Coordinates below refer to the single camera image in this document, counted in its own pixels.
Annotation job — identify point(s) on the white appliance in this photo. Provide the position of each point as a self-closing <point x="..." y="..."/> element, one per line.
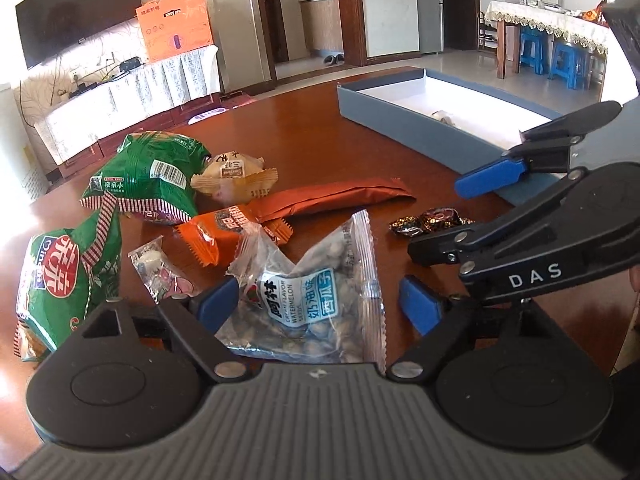
<point x="20" y="145"/>

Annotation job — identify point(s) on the small clear candy packet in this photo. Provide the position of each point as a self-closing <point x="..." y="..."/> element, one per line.
<point x="160" y="270"/>

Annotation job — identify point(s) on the orange cake packet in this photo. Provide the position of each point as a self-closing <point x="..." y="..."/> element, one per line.
<point x="220" y="227"/>

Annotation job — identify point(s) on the grey cardboard box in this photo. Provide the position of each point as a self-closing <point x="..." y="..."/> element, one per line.
<point x="400" y="110"/>

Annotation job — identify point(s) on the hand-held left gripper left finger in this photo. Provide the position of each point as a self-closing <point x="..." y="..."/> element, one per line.
<point x="220" y="300"/>

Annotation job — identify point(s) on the white floor device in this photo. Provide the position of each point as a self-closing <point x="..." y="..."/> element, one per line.
<point x="207" y="115"/>

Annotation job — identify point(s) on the small wrapped candy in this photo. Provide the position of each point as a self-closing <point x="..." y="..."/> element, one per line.
<point x="444" y="116"/>

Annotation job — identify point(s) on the black set-top box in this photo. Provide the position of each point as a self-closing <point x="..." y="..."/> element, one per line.
<point x="82" y="90"/>

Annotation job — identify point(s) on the pair of slippers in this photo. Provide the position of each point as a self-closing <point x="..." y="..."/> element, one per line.
<point x="334" y="59"/>

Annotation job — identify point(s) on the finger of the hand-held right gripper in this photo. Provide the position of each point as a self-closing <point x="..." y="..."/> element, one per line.
<point x="487" y="177"/>
<point x="440" y="250"/>

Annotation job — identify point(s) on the green snack bag with barcode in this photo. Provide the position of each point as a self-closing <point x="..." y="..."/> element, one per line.
<point x="145" y="175"/>

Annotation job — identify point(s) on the green snack bag red logo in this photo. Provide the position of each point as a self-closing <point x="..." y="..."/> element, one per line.
<point x="60" y="280"/>

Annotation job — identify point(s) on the beige pastry packet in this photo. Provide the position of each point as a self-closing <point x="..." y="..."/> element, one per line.
<point x="232" y="177"/>

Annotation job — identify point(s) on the shoe rack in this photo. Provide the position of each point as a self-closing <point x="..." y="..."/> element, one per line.
<point x="487" y="30"/>

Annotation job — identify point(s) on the silver refrigerator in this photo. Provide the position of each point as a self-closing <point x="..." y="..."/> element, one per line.
<point x="427" y="5"/>

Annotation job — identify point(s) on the long brown bar packet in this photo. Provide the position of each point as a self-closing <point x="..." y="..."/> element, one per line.
<point x="340" y="195"/>

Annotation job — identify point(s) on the wooden kitchen cabinet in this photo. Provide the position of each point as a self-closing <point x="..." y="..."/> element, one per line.
<point x="320" y="25"/>

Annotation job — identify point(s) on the dining table with lace cloth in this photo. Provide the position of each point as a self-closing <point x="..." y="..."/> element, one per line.
<point x="550" y="22"/>

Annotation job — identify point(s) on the clear melon seed packet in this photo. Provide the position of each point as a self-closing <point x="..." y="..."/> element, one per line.
<point x="310" y="300"/>

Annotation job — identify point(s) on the orange carton box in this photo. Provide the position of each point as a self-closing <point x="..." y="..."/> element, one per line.
<point x="175" y="27"/>

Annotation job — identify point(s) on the black television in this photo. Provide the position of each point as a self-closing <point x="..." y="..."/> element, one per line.
<point x="75" y="10"/>

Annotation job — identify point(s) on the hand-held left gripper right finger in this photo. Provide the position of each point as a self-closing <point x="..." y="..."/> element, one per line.
<point x="419" y="306"/>

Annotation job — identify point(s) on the dark foil candy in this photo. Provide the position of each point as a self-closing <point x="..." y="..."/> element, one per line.
<point x="406" y="225"/>
<point x="442" y="219"/>

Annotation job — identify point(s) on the cabinet with white cloth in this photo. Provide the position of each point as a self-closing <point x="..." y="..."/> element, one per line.
<point x="130" y="95"/>

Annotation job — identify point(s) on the black device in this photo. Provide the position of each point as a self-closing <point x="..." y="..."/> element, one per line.
<point x="130" y="65"/>

